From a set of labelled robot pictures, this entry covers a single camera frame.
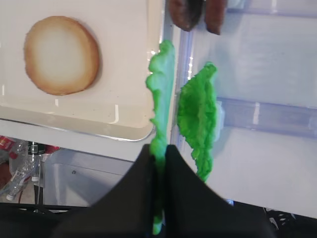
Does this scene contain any bottom bun slice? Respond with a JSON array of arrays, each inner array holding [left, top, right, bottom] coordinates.
[[24, 16, 101, 96]]

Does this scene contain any clear plastic bottle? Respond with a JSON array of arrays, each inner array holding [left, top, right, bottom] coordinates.
[[6, 140, 45, 201]]

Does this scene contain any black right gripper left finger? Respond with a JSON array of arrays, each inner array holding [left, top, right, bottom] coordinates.
[[52, 144, 156, 238]]

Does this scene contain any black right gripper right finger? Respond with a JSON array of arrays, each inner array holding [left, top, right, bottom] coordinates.
[[164, 145, 275, 238]]

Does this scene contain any green lettuce leaf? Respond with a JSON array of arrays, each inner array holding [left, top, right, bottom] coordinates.
[[177, 61, 217, 181], [146, 40, 175, 235]]

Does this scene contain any white rectangular tray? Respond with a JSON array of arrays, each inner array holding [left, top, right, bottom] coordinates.
[[0, 0, 165, 141]]

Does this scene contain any front brown meat patty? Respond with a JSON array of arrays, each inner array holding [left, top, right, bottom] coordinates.
[[168, 0, 204, 32]]

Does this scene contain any rear brown meat patty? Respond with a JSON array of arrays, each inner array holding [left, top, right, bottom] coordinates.
[[205, 0, 227, 35]]

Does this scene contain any brown meat patty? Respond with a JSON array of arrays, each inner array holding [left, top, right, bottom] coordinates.
[[205, 0, 227, 35], [168, 0, 204, 32]]

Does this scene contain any right clear acrylic rack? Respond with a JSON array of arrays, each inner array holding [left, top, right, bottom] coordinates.
[[174, 0, 317, 218]]

